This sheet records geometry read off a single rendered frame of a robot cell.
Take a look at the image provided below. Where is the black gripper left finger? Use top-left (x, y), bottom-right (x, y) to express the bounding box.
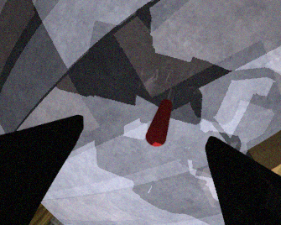
top-left (0, 115), bottom-right (85, 225)

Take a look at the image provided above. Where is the dark red peg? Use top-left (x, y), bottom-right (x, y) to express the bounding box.
top-left (144, 99), bottom-right (173, 147)

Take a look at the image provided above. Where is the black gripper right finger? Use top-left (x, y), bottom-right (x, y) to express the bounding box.
top-left (205, 136), bottom-right (281, 225)

